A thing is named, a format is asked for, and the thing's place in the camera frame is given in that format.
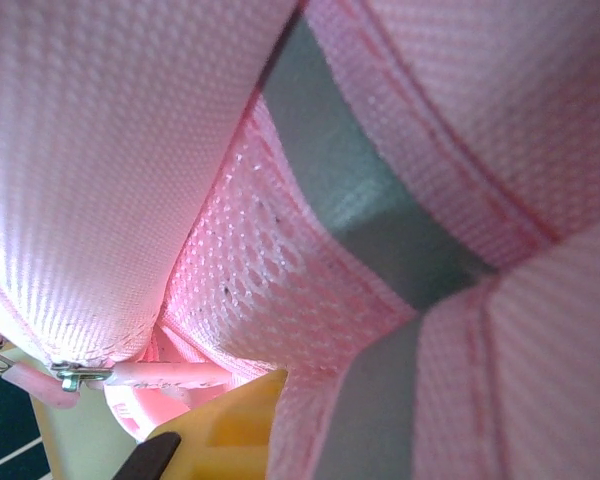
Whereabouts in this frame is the pink student backpack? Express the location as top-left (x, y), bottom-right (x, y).
top-left (0, 0), bottom-right (600, 480)

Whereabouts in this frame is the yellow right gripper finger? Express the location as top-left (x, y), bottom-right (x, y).
top-left (113, 367), bottom-right (289, 480)

